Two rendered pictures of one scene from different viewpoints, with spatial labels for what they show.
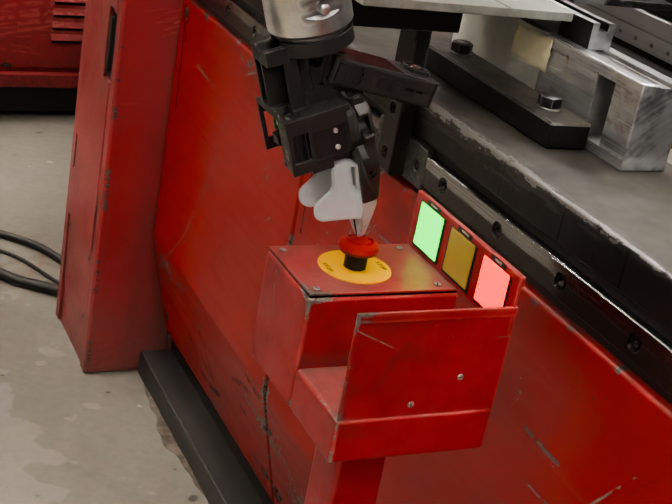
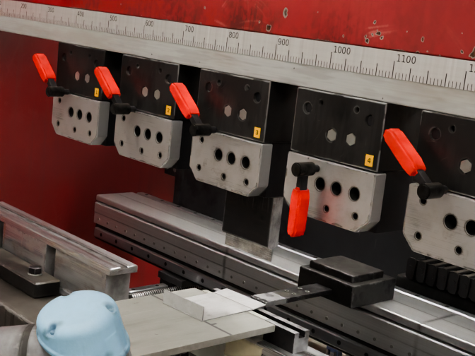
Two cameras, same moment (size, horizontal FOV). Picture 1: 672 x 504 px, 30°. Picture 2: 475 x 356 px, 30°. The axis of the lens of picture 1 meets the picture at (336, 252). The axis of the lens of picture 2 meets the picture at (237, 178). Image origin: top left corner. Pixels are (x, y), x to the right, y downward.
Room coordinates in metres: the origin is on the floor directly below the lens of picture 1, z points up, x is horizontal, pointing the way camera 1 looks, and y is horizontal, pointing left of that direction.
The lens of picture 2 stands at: (0.28, 0.17, 1.43)
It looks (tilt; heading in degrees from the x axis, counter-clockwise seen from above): 11 degrees down; 345
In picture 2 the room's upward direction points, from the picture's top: 6 degrees clockwise
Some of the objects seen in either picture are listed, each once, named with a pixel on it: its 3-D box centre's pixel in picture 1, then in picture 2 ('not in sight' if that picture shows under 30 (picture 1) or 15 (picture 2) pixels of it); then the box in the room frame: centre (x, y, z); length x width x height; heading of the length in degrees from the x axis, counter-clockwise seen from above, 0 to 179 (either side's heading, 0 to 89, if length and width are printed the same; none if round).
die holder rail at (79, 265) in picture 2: not in sight; (49, 254); (1.98, 0.08, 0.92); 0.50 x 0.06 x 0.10; 28
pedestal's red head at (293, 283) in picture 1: (378, 317); not in sight; (1.07, -0.05, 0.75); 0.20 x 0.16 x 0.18; 28
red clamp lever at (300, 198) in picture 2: not in sight; (302, 199); (1.33, -0.20, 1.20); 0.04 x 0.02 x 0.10; 118
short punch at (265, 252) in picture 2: not in sight; (251, 221); (1.50, -0.18, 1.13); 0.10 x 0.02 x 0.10; 28
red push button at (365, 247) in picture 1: (356, 256); not in sight; (1.10, -0.02, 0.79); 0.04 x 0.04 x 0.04
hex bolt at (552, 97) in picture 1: (549, 101); not in sight; (1.35, -0.20, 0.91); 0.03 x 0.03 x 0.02
